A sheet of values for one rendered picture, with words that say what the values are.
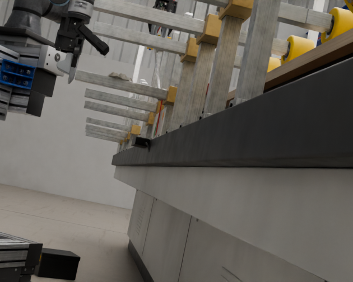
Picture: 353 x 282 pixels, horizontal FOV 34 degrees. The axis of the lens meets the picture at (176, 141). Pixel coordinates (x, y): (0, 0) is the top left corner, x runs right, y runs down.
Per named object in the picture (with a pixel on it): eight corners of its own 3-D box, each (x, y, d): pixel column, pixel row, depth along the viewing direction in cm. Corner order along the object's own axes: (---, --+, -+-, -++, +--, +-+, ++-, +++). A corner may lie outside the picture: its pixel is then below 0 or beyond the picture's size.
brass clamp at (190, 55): (184, 54, 157) (187, 36, 157) (176, 62, 170) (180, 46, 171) (206, 59, 158) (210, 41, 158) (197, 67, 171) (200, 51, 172)
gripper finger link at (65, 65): (53, 80, 181) (60, 51, 182) (72, 84, 182) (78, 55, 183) (52, 78, 178) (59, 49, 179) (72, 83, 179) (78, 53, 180)
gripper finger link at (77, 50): (70, 67, 182) (76, 41, 183) (75, 69, 183) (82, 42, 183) (69, 65, 178) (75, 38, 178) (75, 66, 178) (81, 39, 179)
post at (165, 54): (140, 157, 237) (165, 42, 240) (140, 157, 240) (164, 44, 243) (149, 159, 237) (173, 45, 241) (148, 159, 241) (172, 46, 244)
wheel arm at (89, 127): (84, 130, 354) (86, 123, 354) (84, 130, 357) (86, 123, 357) (154, 145, 359) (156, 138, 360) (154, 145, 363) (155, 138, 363)
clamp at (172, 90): (166, 100, 181) (170, 85, 182) (161, 105, 194) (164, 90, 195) (184, 104, 182) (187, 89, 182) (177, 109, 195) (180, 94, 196)
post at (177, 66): (155, 155, 187) (185, 10, 191) (153, 155, 191) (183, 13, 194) (165, 157, 188) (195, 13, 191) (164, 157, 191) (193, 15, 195)
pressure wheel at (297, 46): (292, 28, 140) (280, 50, 146) (293, 52, 135) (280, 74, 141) (316, 33, 140) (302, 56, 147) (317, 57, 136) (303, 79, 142)
